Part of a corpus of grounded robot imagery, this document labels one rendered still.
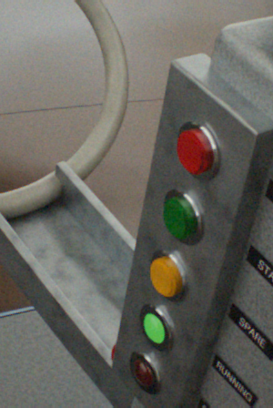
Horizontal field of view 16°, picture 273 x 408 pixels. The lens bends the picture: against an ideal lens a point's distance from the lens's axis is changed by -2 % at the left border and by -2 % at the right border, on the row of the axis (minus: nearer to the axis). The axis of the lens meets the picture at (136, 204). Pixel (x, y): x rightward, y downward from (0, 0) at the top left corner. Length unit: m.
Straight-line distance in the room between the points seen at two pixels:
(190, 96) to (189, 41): 3.09
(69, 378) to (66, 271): 0.26
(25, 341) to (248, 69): 0.82
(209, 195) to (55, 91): 2.68
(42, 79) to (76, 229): 2.23
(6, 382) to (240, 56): 0.79
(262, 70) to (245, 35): 0.03
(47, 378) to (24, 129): 1.85
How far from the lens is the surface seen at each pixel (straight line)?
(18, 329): 1.31
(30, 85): 3.25
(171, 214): 0.58
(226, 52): 0.54
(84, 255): 1.05
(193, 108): 0.55
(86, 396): 1.24
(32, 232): 1.06
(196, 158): 0.55
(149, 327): 0.65
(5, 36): 3.52
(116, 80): 1.20
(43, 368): 1.26
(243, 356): 0.62
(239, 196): 0.54
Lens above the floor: 1.79
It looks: 40 degrees down
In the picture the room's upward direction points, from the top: 11 degrees clockwise
